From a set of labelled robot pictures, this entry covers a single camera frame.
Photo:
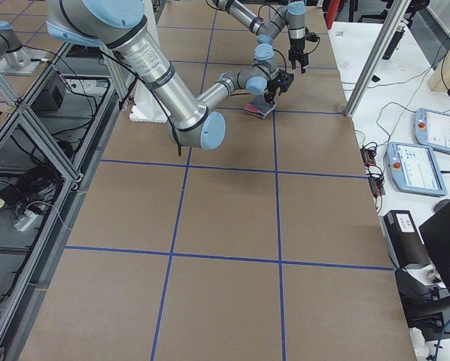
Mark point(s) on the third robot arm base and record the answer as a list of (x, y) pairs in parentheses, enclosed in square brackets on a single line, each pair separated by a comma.
[(15, 59)]

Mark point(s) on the black handheld device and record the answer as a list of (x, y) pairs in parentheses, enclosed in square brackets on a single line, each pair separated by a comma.
[(395, 40)]

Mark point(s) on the aluminium frame post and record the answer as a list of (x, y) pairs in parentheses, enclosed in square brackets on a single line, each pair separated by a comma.
[(383, 39)]

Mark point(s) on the teach pendant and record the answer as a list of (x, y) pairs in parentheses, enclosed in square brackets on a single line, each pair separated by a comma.
[(432, 128), (414, 169)]

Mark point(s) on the black monitor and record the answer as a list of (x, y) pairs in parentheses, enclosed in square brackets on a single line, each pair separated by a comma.
[(435, 233)]

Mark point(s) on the small electronics board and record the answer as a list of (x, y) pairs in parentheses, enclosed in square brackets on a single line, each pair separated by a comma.
[(374, 173)]

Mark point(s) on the black box white label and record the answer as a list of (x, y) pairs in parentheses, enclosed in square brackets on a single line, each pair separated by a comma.
[(409, 251)]

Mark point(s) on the pink towel grey trim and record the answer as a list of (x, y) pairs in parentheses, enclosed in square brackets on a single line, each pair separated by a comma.
[(259, 107)]

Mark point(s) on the far teach pendant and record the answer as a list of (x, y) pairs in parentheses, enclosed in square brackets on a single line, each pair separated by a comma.
[(432, 128)]

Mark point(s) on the white pedestal column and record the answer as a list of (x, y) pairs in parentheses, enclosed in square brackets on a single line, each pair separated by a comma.
[(146, 108)]

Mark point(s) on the near teach pendant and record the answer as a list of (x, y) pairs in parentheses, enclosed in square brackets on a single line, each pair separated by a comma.
[(414, 169)]

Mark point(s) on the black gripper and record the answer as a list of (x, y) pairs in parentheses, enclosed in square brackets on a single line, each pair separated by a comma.
[(273, 87), (296, 46)]

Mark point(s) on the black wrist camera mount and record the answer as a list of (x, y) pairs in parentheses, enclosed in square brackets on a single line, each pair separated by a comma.
[(312, 37), (283, 81)]

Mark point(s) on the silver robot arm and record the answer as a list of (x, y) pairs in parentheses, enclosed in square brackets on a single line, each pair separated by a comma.
[(291, 16), (122, 27)]

